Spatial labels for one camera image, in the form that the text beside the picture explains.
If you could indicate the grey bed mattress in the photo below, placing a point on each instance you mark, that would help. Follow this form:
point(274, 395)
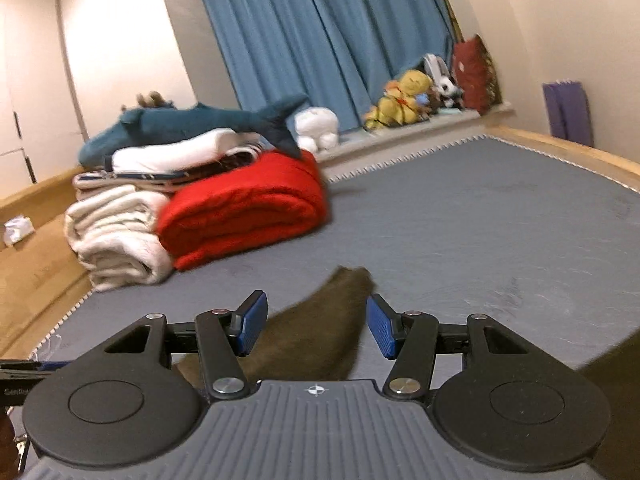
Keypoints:
point(475, 220)

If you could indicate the white plush toy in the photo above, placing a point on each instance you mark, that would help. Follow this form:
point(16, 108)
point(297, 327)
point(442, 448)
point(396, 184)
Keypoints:
point(317, 127)

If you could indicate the blue shark plush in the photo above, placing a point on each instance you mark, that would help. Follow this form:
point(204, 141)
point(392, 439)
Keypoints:
point(160, 125)

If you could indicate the white window sill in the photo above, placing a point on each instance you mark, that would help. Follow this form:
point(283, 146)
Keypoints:
point(450, 122)

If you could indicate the purple box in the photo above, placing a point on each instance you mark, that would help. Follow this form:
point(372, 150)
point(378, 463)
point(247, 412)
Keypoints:
point(567, 110)

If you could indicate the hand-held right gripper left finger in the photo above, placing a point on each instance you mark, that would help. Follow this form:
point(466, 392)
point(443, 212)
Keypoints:
point(254, 316)

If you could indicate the wooden bed frame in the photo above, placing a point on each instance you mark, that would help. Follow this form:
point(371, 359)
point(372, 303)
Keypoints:
point(40, 270)

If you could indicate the red cushion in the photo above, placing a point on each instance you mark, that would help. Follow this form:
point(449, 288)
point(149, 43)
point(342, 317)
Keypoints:
point(472, 75)

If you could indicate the folded white cloth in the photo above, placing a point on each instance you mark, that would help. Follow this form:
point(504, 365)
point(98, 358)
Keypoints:
point(175, 152)

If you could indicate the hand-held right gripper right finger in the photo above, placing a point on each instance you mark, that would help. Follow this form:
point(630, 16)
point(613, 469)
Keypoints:
point(381, 327)

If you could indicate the folded red blanket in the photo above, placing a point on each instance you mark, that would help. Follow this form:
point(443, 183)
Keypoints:
point(240, 215)

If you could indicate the white rabbit plush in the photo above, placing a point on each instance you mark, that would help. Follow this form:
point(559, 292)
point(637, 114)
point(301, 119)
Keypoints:
point(445, 82)

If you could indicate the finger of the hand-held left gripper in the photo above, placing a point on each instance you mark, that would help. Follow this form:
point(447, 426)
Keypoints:
point(30, 371)

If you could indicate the folded cream towel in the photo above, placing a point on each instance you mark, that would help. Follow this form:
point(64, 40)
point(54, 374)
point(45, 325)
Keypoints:
point(115, 235)

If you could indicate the yellow plush toy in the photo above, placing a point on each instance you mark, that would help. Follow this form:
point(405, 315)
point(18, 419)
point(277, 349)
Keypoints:
point(402, 100)

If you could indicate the crumpled white tissue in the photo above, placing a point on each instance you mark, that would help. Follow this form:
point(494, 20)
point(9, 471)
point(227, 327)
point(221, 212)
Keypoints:
point(17, 230)

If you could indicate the folded striped cloth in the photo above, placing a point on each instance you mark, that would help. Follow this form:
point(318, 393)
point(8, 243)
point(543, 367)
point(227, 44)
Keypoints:
point(145, 179)

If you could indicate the blue curtain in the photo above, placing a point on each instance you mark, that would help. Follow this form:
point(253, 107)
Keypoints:
point(310, 35)

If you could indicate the brown plush toy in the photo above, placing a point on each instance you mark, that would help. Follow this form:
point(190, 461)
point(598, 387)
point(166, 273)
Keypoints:
point(150, 99)

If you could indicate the white wardrobe door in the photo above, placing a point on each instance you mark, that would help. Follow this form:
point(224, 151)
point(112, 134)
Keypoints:
point(35, 85)

